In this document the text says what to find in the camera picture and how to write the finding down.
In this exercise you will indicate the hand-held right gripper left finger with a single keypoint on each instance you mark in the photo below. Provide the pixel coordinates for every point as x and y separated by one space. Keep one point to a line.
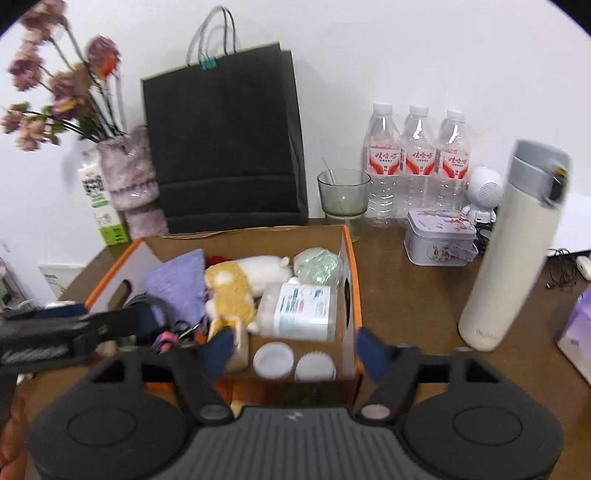
217 350

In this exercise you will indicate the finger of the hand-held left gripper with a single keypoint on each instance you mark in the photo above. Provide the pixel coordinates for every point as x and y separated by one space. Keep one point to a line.
124 323

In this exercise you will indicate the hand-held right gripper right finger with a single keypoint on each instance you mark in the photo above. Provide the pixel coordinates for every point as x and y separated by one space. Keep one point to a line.
371 355

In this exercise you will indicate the pink small scissors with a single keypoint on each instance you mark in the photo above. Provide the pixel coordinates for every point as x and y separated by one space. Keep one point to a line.
168 339

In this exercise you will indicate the white smooth round case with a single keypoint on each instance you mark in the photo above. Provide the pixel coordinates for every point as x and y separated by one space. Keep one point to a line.
273 360

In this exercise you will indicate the yellow plush toy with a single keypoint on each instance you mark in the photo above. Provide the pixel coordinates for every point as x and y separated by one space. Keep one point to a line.
231 295

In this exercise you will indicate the orange cardboard box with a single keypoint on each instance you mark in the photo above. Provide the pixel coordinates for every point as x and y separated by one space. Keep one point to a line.
350 295

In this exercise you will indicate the purple cloth pouch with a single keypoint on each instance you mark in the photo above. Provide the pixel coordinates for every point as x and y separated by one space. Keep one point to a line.
178 284

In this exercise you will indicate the white wipes container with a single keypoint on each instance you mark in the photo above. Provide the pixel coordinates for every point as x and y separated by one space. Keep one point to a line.
300 311

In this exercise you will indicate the wooden desktop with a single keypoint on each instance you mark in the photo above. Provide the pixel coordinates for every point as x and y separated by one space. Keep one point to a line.
415 314

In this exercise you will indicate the person's left hand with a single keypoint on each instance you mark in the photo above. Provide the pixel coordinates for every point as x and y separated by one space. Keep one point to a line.
11 443

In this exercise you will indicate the white plush toy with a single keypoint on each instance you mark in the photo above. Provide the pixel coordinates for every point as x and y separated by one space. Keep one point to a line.
263 268

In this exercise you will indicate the green round packet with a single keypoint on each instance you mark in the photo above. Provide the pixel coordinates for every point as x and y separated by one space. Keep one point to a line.
318 267

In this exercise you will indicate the green white milk carton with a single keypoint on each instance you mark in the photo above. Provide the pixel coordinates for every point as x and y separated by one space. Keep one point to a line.
104 207

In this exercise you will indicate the printed tin box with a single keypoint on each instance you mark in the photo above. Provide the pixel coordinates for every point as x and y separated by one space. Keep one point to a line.
441 240

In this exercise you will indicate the fuzzy purple vase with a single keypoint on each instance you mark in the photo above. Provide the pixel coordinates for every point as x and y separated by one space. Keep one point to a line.
131 184

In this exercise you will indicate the grey glass cup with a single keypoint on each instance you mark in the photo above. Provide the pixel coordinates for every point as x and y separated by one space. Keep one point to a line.
344 198

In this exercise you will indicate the white thermos flask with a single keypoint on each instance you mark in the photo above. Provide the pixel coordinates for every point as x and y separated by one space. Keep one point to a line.
512 258

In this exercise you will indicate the clear straw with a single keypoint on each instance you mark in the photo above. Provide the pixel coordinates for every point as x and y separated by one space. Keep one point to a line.
333 182

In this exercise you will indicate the clear water bottle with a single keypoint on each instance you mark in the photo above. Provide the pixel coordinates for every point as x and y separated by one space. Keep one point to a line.
418 161
382 166
455 161

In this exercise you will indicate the white robot speaker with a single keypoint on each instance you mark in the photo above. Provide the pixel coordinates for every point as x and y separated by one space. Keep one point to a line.
484 189

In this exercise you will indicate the purple tissue pack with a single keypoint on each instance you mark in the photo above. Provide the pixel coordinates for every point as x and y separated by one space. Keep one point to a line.
577 327

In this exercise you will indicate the black paper bag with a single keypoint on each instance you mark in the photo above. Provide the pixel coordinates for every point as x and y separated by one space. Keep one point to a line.
221 138

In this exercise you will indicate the white earbud case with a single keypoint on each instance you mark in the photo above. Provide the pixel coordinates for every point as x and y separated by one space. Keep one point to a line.
584 266

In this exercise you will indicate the dried pink flowers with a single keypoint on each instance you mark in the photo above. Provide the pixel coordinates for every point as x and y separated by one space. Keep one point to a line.
60 87

